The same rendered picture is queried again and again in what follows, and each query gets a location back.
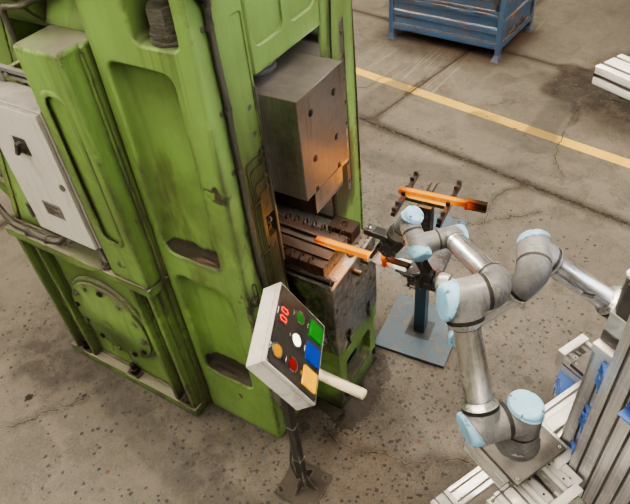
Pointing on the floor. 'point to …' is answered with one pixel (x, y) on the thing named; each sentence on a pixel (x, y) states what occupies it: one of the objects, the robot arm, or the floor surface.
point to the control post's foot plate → (317, 481)
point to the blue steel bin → (464, 20)
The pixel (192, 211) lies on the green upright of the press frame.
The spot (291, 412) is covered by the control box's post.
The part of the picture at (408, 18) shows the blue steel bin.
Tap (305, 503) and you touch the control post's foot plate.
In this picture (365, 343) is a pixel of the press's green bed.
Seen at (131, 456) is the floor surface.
